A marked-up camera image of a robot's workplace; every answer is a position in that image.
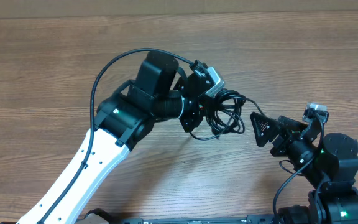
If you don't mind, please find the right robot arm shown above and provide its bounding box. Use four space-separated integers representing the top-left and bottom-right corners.
250 109 358 223

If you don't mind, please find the black USB cable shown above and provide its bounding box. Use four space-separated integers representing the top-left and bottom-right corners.
188 88 265 141

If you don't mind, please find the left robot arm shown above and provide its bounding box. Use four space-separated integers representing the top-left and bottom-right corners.
19 48 223 223

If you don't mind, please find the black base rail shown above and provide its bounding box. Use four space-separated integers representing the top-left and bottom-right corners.
113 214 285 224

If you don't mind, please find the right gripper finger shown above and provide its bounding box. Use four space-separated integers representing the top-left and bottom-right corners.
277 116 308 131
250 112 280 147

